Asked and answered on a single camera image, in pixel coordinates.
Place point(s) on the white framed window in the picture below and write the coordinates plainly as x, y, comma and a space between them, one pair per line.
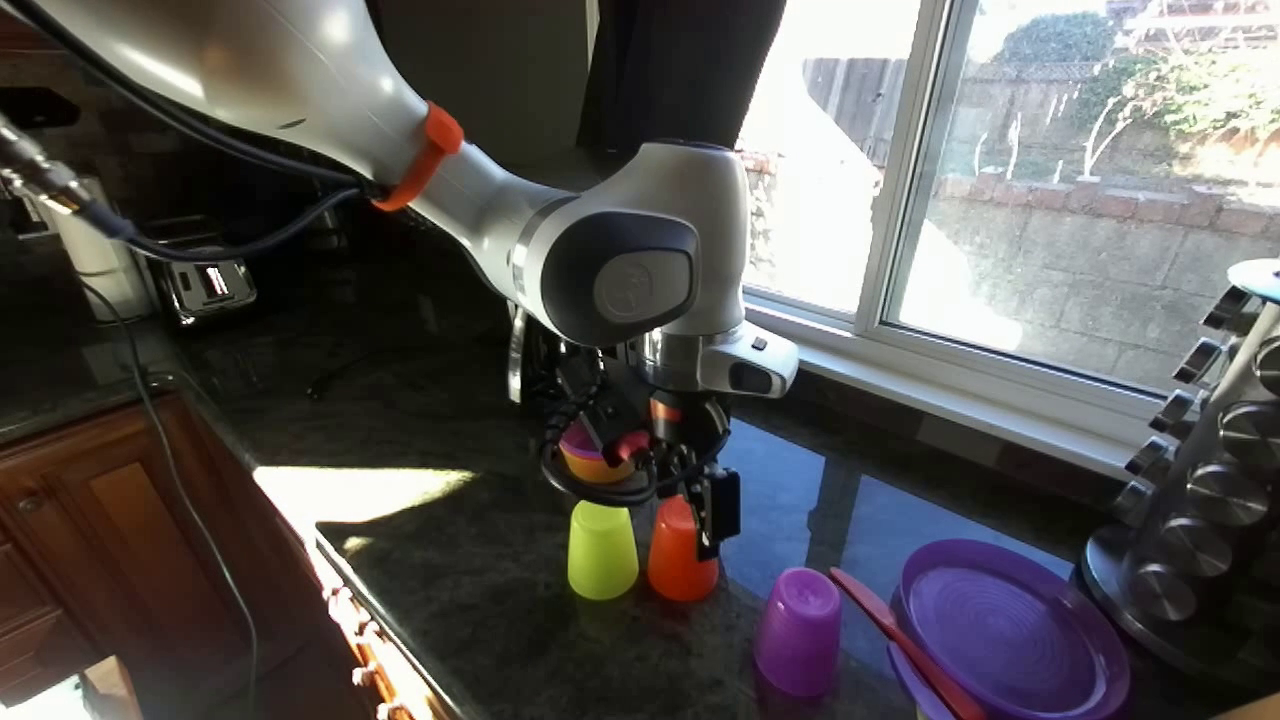
1040, 173

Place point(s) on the orange plastic cup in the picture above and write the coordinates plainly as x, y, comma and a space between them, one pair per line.
681, 560

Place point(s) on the purple plastic cup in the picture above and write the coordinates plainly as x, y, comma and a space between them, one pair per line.
798, 632

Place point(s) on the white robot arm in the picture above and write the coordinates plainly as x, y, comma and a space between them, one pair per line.
267, 81

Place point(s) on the pink and yellow bowl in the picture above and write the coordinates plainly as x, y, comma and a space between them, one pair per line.
593, 462

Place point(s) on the wooden base cabinet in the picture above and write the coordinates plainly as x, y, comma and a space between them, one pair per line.
122, 534

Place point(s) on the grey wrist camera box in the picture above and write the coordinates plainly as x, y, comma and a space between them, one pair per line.
755, 361

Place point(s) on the long plastic spoon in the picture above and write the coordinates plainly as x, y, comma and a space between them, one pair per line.
905, 645

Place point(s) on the purple plastic plate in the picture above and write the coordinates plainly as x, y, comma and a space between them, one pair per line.
1014, 632

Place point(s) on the black and silver coffee maker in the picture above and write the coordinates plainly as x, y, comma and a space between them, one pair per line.
515, 354

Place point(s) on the silver toaster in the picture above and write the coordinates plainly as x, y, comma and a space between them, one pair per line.
205, 285

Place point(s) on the yellow-green plastic cup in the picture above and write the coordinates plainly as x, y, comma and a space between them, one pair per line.
601, 550

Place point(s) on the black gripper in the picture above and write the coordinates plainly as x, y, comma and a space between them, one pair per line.
674, 413

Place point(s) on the metal spice jar rack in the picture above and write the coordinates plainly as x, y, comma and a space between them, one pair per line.
1202, 505

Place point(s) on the white paper towel roll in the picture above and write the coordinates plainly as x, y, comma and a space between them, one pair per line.
93, 252

